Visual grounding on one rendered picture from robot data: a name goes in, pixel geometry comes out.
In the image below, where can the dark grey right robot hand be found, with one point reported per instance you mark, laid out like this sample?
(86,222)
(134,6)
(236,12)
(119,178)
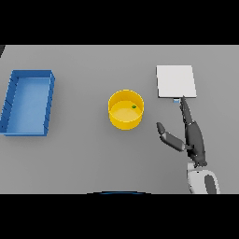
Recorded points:
(194,137)

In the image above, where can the pale square metallic scale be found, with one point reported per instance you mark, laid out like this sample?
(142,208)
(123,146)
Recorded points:
(175,81)

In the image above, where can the blue rectangular tray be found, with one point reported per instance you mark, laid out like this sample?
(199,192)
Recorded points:
(28,102)

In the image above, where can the yellow round bowl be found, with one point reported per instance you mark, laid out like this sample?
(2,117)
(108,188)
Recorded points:
(125,119)

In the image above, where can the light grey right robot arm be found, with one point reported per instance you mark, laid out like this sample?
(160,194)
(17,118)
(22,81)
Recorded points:
(203,182)

